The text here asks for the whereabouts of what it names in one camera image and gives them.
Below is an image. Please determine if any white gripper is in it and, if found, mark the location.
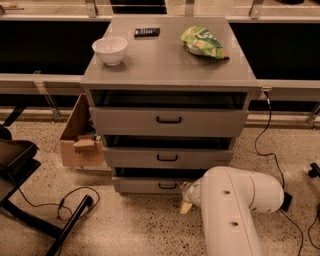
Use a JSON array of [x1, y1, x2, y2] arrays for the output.
[[180, 179, 201, 214]]

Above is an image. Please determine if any grey bottom drawer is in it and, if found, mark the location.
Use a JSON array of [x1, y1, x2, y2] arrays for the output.
[[112, 168, 206, 194]]

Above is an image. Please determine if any grey drawer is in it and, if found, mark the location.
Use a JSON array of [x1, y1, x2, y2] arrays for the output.
[[112, 168, 206, 194], [90, 107, 248, 137], [103, 135, 233, 169]]

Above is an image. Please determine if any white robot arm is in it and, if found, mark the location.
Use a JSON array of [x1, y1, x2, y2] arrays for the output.
[[180, 166, 284, 256]]

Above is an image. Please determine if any grey middle drawer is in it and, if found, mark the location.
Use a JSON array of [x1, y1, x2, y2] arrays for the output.
[[103, 135, 233, 169]]

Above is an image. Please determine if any grey drawer cabinet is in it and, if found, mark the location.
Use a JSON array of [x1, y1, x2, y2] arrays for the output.
[[80, 15, 261, 194]]

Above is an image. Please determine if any grey top drawer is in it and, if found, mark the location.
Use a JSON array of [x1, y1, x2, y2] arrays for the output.
[[90, 107, 248, 137]]

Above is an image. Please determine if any cardboard box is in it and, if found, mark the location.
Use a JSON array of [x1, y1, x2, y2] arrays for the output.
[[60, 94, 104, 167]]

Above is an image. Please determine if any black caster at right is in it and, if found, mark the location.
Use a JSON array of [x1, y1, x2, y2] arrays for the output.
[[308, 163, 320, 178]]

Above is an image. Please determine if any green chip bag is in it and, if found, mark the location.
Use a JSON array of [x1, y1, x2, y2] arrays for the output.
[[180, 26, 228, 60]]

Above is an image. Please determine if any white bowl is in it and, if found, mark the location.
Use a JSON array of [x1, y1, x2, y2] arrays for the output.
[[92, 36, 128, 66]]

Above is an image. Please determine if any black candy bar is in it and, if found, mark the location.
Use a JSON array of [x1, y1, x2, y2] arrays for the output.
[[134, 28, 160, 38]]

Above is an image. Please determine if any black cable on floor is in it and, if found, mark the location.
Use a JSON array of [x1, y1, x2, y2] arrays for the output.
[[18, 186, 101, 223]]

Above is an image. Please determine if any black cart frame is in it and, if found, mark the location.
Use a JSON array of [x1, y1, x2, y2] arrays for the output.
[[0, 106, 93, 256]]

